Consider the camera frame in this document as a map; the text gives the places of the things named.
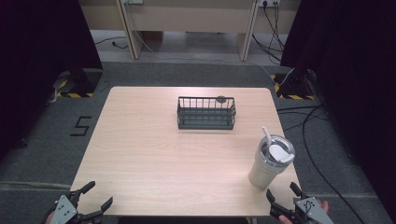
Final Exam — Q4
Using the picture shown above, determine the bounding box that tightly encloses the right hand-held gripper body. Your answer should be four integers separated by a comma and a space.
288, 196, 334, 224

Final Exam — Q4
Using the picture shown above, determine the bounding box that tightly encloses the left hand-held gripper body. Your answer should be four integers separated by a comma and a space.
46, 190, 94, 224

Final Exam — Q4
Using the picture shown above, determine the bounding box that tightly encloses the cream tumbler cup with lid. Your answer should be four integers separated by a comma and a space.
247, 133, 296, 190

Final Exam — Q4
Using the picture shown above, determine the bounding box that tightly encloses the white straw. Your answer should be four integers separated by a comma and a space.
262, 125, 273, 147

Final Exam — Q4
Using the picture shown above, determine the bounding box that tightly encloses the black wire basket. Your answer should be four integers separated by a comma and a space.
177, 95, 237, 131

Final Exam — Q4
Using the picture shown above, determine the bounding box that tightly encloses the person's right hand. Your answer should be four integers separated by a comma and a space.
278, 200, 334, 224

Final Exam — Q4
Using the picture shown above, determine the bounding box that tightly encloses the stand base with hazard tape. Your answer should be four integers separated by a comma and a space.
270, 72, 318, 102
51, 68, 105, 99

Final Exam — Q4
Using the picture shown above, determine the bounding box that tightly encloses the black curtain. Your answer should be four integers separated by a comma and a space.
0, 0, 105, 161
279, 0, 396, 216

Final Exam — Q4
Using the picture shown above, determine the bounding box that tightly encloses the beige desk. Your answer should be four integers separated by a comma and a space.
78, 0, 302, 62

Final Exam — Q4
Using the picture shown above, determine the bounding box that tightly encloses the long black floor cable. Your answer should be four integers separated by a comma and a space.
276, 105, 368, 224

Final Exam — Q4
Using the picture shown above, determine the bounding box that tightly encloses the short black floor cable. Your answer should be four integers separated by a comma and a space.
93, 35, 130, 50

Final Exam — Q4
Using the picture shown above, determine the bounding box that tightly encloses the black cable bundle at socket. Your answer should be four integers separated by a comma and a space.
251, 2, 286, 65

